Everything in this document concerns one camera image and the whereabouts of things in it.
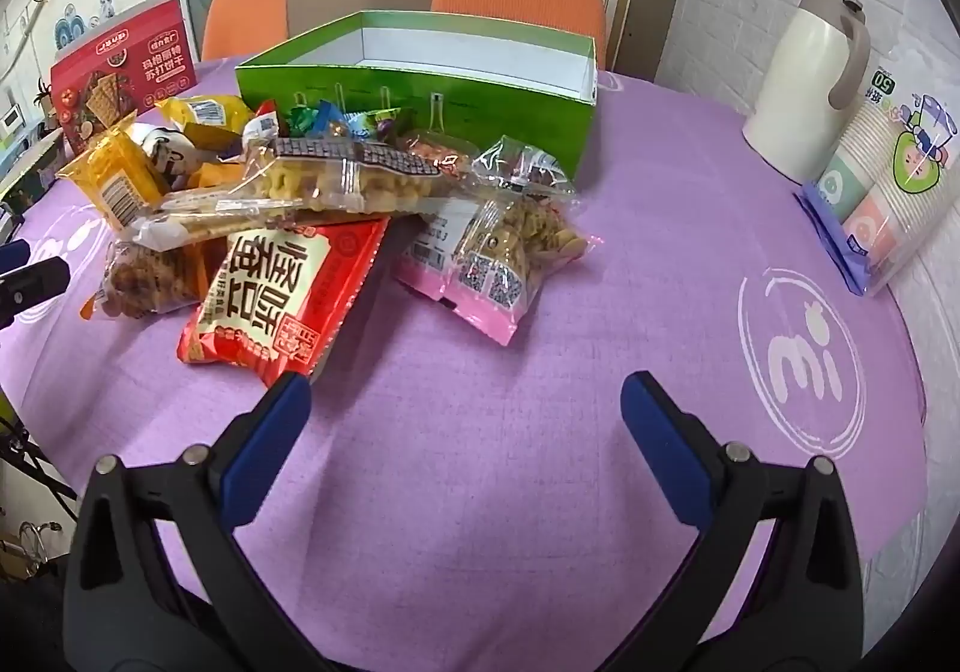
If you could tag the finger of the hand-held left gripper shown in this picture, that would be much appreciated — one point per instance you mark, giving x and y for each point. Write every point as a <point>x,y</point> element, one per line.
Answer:
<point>11,256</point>
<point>37,283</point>

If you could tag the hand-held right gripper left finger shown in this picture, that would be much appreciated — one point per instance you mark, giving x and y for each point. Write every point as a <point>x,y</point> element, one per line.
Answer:
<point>264,453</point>

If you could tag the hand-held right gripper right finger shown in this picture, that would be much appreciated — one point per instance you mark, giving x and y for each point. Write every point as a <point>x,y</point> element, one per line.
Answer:
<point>666,448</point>

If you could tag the clear brown snack packet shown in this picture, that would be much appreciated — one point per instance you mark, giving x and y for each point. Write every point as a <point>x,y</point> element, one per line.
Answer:
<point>142,278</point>

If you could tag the orange snack packet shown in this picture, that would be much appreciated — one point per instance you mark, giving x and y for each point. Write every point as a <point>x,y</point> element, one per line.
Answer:
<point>112,177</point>

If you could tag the pink clear snack packet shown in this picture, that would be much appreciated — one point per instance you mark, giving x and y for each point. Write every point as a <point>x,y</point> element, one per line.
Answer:
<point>487,282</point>

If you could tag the long clear yellow snack packet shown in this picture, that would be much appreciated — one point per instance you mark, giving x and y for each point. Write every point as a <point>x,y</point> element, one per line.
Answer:
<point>360,188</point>

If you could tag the small blue snack packet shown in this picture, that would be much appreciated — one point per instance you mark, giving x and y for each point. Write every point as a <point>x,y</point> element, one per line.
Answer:
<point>330,117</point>

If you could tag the small orange red snack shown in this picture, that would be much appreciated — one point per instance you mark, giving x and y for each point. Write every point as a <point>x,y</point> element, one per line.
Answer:
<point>435,151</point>

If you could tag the green pea snack packet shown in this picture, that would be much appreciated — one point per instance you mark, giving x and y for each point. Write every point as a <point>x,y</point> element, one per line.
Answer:
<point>375,121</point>

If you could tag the green cardboard box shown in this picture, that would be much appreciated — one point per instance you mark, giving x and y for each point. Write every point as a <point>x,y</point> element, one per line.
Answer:
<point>487,117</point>

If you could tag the black tripod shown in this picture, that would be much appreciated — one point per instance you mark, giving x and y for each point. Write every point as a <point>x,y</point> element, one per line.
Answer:
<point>30,451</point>

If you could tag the white snack packet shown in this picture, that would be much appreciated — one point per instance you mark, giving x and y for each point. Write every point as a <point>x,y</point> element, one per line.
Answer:
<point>169,154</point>

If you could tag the purple tablecloth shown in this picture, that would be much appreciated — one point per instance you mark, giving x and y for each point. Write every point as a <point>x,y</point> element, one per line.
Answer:
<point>487,357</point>

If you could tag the red cracker box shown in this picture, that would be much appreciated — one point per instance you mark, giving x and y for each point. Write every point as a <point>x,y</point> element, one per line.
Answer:
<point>120,72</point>

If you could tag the yellow barcode snack packet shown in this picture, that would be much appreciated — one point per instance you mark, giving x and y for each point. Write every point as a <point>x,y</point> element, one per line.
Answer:
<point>202,111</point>

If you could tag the small green snack packet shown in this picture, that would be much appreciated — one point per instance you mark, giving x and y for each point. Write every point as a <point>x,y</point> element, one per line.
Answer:
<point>302,117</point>

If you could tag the pack of paper cups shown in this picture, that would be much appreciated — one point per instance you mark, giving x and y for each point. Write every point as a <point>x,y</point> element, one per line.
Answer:
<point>900,192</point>

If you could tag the white thermos jug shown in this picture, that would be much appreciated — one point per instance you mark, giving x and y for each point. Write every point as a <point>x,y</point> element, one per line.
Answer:
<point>795,87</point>

